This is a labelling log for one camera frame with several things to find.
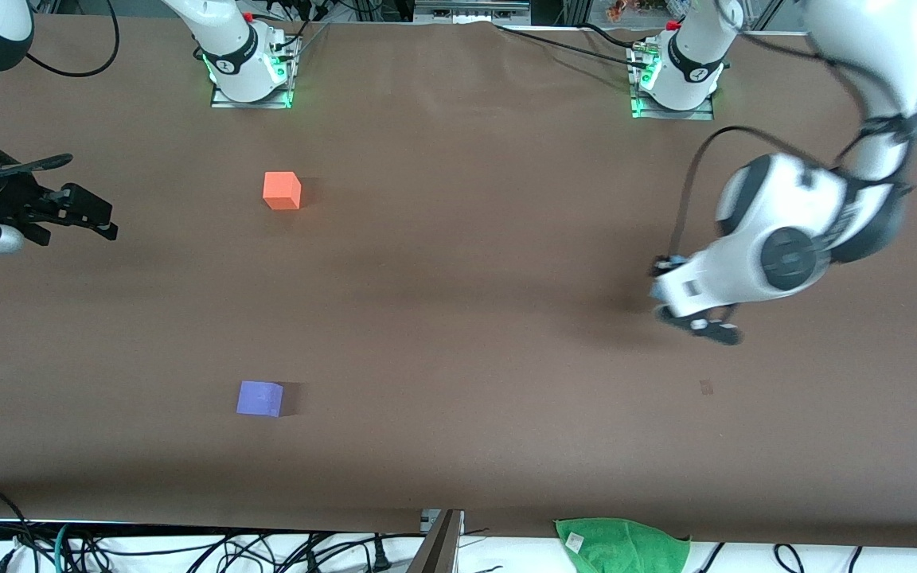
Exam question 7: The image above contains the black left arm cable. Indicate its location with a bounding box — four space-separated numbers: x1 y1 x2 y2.
669 126 917 259

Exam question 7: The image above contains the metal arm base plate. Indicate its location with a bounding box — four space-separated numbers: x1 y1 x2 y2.
630 44 716 122
210 36 300 109

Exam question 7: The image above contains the green cloth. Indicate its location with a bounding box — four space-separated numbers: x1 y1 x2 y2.
554 517 692 573

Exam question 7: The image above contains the grey metal bracket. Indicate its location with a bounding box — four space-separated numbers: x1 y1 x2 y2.
407 509 466 573

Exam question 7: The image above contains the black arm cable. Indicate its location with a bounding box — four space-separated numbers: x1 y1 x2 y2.
669 126 917 259
0 0 119 173

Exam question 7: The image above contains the silver metal frame bar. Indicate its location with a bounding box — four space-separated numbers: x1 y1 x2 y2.
415 0 531 25

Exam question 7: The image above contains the black cable across table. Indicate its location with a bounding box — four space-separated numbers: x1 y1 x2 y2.
494 22 650 69

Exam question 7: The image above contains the brown table cover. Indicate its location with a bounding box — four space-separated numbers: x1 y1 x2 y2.
0 14 917 550

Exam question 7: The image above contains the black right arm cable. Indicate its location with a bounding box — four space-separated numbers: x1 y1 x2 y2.
0 0 119 173

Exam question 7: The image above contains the orange block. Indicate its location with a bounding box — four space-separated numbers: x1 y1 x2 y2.
263 171 302 211

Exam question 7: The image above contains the purple block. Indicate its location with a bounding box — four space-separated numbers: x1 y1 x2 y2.
236 380 284 418

